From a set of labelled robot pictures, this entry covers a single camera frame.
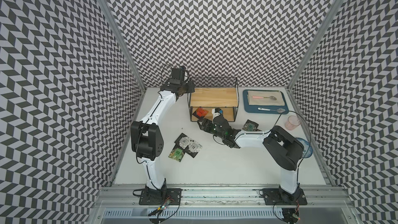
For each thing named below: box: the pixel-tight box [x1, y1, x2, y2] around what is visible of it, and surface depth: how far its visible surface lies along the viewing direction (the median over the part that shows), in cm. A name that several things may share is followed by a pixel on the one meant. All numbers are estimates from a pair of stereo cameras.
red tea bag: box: [192, 107, 209, 120], surface depth 104 cm
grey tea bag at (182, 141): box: [174, 132, 191, 150], surface depth 92 cm
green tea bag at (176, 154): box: [167, 147, 185, 163], surface depth 88 cm
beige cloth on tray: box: [247, 90, 286, 106], surface depth 114 cm
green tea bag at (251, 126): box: [242, 119, 262, 132], surface depth 98 cm
